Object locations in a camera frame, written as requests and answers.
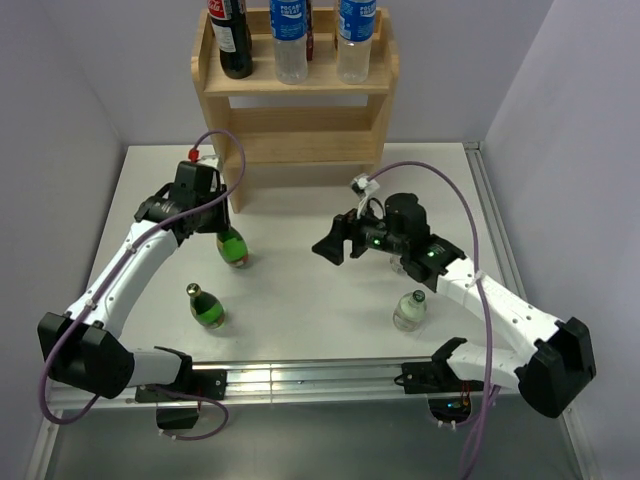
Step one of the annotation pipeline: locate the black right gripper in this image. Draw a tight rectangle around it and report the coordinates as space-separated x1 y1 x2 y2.
311 196 407 265

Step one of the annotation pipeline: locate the blue grape juice carton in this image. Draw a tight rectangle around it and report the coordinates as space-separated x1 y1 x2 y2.
305 0 314 62

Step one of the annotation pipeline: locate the Pocari Sweat bottle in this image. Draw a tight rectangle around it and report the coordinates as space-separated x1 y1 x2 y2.
269 0 308 85
337 0 377 84

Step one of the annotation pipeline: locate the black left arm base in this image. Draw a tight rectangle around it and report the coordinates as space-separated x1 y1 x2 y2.
134 369 230 441

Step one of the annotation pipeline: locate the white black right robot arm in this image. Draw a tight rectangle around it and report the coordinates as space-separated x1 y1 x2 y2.
312 193 596 418

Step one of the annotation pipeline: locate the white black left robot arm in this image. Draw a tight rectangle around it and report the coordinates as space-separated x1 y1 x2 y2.
37 161 230 399

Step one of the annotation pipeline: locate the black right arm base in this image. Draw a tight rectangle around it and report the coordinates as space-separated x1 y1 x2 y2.
393 361 484 394

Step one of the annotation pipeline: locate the wooden two-tier shelf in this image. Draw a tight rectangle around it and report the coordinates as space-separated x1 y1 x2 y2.
189 4 400 214

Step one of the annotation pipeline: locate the clear glass bottle rear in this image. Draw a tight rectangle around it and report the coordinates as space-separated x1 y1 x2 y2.
390 256 406 275

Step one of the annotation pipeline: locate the clear glass bottle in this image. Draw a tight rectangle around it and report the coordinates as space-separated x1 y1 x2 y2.
392 290 426 332
390 256 406 275

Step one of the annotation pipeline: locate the clear glass bottle front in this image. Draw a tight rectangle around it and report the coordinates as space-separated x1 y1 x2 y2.
392 290 426 332

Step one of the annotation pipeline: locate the green glass bottle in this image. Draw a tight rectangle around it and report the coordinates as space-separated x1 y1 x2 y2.
186 283 225 329

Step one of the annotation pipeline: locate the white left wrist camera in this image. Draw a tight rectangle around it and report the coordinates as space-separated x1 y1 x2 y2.
187 148 223 172

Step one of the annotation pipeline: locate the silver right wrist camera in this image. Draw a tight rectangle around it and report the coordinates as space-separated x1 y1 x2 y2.
350 173 380 218

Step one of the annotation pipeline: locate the aluminium frame rail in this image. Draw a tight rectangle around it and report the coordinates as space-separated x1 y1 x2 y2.
27 140 601 480

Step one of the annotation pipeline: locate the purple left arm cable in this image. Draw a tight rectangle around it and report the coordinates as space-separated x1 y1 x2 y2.
38 129 247 441

